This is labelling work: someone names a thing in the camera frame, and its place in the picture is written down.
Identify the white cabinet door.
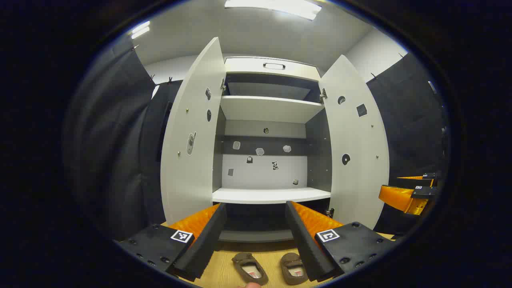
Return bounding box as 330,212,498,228
160,37,227,225
318,54,390,230

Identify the black backdrop cloth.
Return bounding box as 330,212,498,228
64,38,450,240

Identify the ceiling light panel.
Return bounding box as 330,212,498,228
131,21,151,40

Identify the white cabinet shelf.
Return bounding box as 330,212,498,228
212,187,332,204
220,95,324,124

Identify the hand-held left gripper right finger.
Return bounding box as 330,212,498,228
285,201,396,282

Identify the brown fuzzy shoe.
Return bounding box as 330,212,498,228
232,252,269,286
279,252,309,285

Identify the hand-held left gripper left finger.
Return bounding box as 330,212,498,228
114,203,228,282

